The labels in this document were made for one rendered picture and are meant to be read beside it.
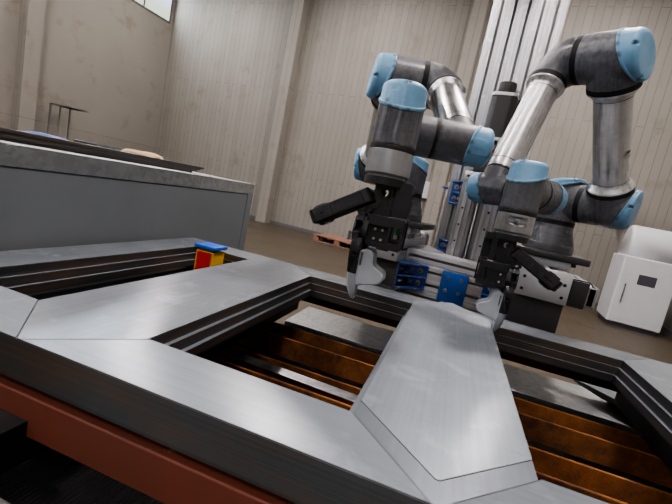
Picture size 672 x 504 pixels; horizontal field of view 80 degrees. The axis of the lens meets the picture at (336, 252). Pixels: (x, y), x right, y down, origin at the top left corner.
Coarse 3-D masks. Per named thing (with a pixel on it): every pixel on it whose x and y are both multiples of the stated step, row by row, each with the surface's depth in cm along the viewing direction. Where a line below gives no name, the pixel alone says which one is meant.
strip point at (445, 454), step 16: (384, 416) 42; (400, 416) 43; (400, 432) 40; (416, 432) 41; (432, 432) 41; (448, 432) 42; (416, 448) 38; (432, 448) 38; (448, 448) 39; (464, 448) 39; (480, 448) 40; (496, 448) 41; (432, 464) 36; (448, 464) 36; (464, 464) 37; (480, 464) 37; (496, 464) 38; (512, 464) 39
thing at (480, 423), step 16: (384, 384) 50; (400, 384) 51; (368, 400) 45; (384, 400) 46; (400, 400) 47; (416, 400) 47; (432, 400) 48; (448, 400) 49; (416, 416) 44; (432, 416) 44; (448, 416) 45; (464, 416) 46; (480, 416) 47; (496, 416) 47; (464, 432) 42; (480, 432) 43; (496, 432) 44; (512, 432) 44; (512, 448) 41; (528, 448) 42
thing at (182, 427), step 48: (48, 288) 70; (288, 288) 90; (336, 288) 101; (0, 336) 44; (192, 336) 57; (528, 336) 88; (48, 384) 42; (96, 384) 40; (624, 384) 79; (144, 432) 39; (192, 432) 37; (240, 432) 36; (384, 432) 40; (288, 480) 35; (336, 480) 33; (432, 480) 34; (480, 480) 35; (528, 480) 37
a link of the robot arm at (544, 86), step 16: (560, 48) 99; (544, 64) 101; (560, 64) 99; (528, 80) 104; (544, 80) 100; (560, 80) 99; (528, 96) 101; (544, 96) 99; (560, 96) 104; (528, 112) 99; (544, 112) 99; (512, 128) 99; (528, 128) 98; (512, 144) 98; (528, 144) 98; (496, 160) 98; (512, 160) 97; (480, 176) 99; (496, 176) 96; (480, 192) 98; (496, 192) 95
